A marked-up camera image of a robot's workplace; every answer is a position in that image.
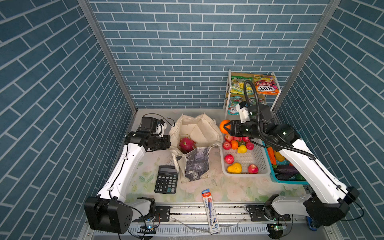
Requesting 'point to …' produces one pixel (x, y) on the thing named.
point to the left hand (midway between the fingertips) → (171, 142)
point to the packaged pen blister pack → (210, 212)
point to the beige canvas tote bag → (193, 166)
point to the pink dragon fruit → (187, 145)
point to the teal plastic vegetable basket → (272, 174)
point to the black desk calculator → (166, 179)
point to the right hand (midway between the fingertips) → (224, 123)
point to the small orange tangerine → (234, 144)
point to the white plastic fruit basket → (257, 156)
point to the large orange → (221, 125)
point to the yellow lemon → (242, 149)
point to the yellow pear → (235, 168)
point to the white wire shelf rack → (228, 94)
